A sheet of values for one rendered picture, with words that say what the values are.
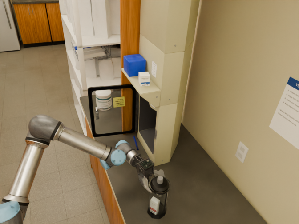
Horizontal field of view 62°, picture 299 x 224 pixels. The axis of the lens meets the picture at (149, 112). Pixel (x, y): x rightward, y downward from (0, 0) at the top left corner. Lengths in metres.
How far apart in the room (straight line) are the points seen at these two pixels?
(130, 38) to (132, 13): 0.14
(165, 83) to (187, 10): 0.36
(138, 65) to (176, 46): 0.28
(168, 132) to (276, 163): 0.59
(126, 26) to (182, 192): 1.02
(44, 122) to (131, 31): 0.71
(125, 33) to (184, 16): 0.44
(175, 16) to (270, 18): 0.42
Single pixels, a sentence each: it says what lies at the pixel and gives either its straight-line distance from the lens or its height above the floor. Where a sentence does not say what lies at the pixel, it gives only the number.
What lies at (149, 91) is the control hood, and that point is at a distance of 1.27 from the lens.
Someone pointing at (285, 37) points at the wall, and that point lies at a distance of 1.23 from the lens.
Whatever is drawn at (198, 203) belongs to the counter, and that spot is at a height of 0.94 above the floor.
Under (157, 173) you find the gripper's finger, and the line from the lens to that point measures 1.32.
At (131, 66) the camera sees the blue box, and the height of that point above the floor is 1.57.
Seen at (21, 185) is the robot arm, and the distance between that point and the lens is 1.33.
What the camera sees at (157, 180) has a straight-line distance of 1.24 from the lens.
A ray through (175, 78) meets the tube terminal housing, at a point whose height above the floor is 1.57.
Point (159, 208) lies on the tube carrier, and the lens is 1.35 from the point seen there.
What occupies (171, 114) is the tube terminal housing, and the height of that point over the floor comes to 1.34.
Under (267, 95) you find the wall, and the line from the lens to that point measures 1.33.
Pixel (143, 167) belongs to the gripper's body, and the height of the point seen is 1.21.
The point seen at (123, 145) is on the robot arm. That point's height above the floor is 1.20.
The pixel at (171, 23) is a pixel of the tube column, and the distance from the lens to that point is 1.17.
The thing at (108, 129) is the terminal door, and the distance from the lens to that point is 1.75.
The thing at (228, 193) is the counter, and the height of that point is 0.94.
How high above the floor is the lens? 2.15
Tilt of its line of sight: 35 degrees down
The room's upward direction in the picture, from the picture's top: 3 degrees clockwise
